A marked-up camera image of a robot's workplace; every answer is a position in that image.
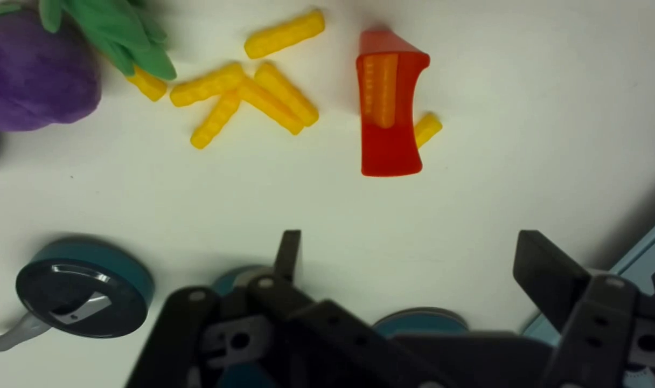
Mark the purple plush eggplant green leaves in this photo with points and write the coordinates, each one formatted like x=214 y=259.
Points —
x=33 y=72

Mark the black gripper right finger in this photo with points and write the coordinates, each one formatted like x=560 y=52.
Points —
x=556 y=277

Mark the red fry box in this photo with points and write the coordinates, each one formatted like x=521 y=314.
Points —
x=389 y=151

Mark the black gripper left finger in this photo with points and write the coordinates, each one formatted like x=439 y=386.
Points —
x=200 y=337

